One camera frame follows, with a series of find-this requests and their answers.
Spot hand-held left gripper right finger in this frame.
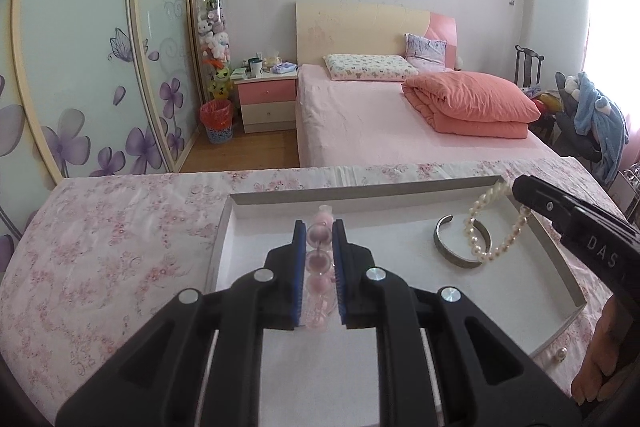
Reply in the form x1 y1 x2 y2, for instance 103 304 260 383
332 219 583 427

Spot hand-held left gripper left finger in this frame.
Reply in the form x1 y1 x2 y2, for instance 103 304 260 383
55 219 307 427

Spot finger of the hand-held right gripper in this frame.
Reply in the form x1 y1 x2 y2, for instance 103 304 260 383
511 175 623 240

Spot translucent pink bead bracelet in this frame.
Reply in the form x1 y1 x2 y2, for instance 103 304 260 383
305 204 336 333

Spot white pearl bracelet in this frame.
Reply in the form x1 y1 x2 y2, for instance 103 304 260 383
465 184 533 264

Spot grey cardboard tray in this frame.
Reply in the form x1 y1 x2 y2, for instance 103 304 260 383
205 175 587 427

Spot silver bangle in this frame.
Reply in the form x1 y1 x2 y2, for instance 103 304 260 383
434 214 493 269

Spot person's right hand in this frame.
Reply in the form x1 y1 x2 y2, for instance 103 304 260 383
571 292 640 405

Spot grey chair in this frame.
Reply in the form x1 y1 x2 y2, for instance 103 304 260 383
552 72 606 168

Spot colourful toys on chair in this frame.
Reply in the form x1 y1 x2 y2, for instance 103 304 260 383
522 87 558 112

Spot blue garment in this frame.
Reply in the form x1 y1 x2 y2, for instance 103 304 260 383
574 72 630 185

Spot folded coral quilt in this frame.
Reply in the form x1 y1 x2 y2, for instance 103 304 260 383
401 72 542 138

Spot dark wooden chair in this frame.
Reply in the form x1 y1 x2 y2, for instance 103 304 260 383
515 45 545 88

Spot pink bed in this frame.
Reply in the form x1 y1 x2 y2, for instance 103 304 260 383
295 63 563 168

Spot waste basket with red bag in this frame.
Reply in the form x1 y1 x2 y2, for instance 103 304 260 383
200 100 235 144

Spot pink and cream nightstand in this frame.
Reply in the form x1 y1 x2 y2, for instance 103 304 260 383
235 74 299 135

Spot pink floral tablecloth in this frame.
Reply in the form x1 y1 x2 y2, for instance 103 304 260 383
0 156 626 427

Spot pink curtain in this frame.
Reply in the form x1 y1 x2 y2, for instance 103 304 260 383
582 0 640 158

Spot purple pillow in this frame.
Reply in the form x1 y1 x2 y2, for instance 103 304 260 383
404 33 447 72

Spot printed flat pillow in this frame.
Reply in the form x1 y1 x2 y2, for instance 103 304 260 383
324 53 420 82

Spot plush toy display tube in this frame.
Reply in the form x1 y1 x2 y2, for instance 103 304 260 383
195 0 233 102

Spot cream and pink headboard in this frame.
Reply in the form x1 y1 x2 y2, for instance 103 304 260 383
296 2 458 70

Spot flower print sliding wardrobe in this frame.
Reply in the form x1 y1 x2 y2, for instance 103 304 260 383
0 0 201 258

